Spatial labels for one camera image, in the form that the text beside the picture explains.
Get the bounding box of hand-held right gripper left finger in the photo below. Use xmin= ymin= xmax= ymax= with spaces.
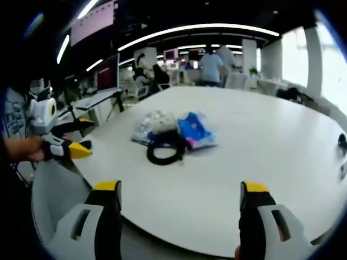
xmin=48 ymin=179 xmax=123 ymax=260

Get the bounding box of person's left hand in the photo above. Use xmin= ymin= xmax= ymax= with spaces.
xmin=4 ymin=134 xmax=46 ymax=163

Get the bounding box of white office chair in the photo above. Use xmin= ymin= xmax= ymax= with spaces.
xmin=126 ymin=83 xmax=150 ymax=101

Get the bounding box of clear plastic bag item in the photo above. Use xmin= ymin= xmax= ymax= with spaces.
xmin=131 ymin=109 xmax=179 ymax=144

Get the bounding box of monitor with dark red screen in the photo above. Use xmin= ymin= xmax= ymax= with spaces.
xmin=95 ymin=53 xmax=122 ymax=95

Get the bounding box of blue packet item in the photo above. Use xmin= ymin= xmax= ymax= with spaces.
xmin=177 ymin=110 xmax=219 ymax=150

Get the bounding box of black cable item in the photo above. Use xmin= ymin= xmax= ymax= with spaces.
xmin=146 ymin=129 xmax=188 ymax=166

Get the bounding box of grey chair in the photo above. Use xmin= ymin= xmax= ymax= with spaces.
xmin=30 ymin=159 xmax=94 ymax=246

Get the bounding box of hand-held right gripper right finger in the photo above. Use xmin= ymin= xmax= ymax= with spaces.
xmin=238 ymin=180 xmax=321 ymax=260

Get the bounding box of pink wall screen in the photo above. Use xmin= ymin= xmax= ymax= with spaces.
xmin=69 ymin=0 xmax=115 ymax=47

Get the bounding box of black tripod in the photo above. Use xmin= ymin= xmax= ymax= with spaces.
xmin=106 ymin=92 xmax=125 ymax=121

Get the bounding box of white round table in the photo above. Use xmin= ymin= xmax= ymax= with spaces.
xmin=72 ymin=86 xmax=347 ymax=258

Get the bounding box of white background desk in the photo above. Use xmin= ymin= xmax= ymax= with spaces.
xmin=73 ymin=88 xmax=123 ymax=127

